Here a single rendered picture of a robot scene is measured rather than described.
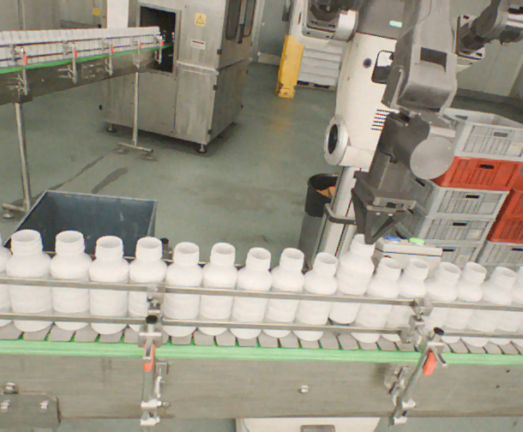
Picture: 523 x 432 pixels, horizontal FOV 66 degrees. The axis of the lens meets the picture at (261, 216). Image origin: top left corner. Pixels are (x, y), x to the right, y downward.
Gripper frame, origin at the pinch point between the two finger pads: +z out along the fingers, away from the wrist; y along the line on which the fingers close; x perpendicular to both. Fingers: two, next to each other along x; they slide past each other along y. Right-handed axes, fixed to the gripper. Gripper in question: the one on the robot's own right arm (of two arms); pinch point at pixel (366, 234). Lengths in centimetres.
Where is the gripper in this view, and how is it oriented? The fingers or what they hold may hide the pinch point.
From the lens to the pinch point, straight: 69.1
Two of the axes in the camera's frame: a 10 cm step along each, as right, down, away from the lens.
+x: 9.8, 0.9, 1.9
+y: 1.3, 4.8, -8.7
